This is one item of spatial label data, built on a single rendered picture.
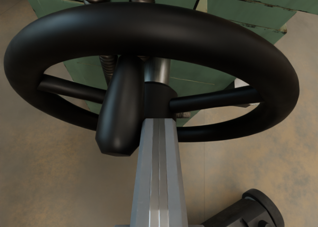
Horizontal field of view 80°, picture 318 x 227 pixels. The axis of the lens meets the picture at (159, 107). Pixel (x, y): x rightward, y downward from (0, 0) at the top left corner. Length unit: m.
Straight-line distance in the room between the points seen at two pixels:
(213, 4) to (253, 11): 0.06
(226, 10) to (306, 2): 0.11
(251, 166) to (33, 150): 1.14
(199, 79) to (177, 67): 0.08
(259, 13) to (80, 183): 0.96
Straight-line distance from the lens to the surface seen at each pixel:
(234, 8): 0.35
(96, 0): 0.20
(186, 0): 0.21
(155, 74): 0.23
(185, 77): 0.51
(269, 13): 0.37
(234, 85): 0.53
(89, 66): 0.53
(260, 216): 1.00
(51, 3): 0.25
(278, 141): 1.37
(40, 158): 1.11
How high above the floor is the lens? 1.03
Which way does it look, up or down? 69 degrees down
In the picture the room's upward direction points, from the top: 25 degrees clockwise
